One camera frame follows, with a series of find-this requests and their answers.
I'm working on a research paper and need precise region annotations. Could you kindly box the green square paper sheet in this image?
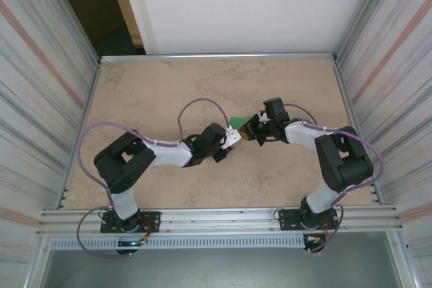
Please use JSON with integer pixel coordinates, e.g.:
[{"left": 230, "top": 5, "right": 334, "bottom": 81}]
[{"left": 228, "top": 115, "right": 253, "bottom": 130}]

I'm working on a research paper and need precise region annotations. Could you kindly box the grey metal shelf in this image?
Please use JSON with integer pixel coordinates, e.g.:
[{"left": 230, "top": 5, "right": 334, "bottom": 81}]
[{"left": 40, "top": 233, "right": 406, "bottom": 288}]

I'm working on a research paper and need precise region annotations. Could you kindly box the white connector plug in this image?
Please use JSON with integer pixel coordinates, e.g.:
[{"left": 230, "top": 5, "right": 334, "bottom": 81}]
[{"left": 304, "top": 235, "right": 327, "bottom": 246}]

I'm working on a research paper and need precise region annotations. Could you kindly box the small circuit board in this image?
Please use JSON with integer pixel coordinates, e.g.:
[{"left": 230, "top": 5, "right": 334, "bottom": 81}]
[{"left": 117, "top": 239, "right": 149, "bottom": 247}]

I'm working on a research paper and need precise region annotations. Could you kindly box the translucent ribbed side panel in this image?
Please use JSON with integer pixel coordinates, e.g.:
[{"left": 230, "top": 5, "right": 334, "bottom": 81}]
[
  {"left": 0, "top": 0, "right": 102, "bottom": 288},
  {"left": 337, "top": 0, "right": 432, "bottom": 288}
]

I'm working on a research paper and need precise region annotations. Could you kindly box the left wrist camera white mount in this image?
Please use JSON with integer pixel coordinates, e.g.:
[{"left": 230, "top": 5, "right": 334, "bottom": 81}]
[{"left": 221, "top": 126, "right": 242, "bottom": 150}]

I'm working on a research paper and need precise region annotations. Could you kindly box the wide aluminium mounting rail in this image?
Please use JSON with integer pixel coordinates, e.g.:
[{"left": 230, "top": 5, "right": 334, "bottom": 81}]
[{"left": 35, "top": 205, "right": 404, "bottom": 237}]

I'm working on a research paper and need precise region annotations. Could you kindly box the short aluminium table edge rail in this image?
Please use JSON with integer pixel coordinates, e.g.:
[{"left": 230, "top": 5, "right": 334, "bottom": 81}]
[
  {"left": 331, "top": 57, "right": 384, "bottom": 205},
  {"left": 60, "top": 58, "right": 103, "bottom": 210}
]

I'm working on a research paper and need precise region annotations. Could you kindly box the long aluminium table edge rail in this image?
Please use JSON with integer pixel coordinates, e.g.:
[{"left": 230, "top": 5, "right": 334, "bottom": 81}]
[{"left": 99, "top": 52, "right": 338, "bottom": 63}]

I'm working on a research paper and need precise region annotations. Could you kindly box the grey slotted cable duct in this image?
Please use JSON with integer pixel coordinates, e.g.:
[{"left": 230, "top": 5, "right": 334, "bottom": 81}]
[{"left": 49, "top": 235, "right": 306, "bottom": 250}]

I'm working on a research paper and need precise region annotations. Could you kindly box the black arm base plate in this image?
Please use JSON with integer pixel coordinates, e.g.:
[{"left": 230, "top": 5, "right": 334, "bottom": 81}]
[
  {"left": 100, "top": 211, "right": 161, "bottom": 234},
  {"left": 278, "top": 207, "right": 340, "bottom": 231}
]

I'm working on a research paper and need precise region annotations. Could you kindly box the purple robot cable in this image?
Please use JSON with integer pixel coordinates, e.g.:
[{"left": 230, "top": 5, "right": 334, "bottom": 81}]
[
  {"left": 275, "top": 103, "right": 386, "bottom": 254},
  {"left": 77, "top": 98, "right": 237, "bottom": 260}
]

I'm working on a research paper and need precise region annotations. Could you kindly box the white door frame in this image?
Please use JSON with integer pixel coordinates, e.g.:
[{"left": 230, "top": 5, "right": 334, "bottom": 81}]
[{"left": 116, "top": 0, "right": 159, "bottom": 55}]

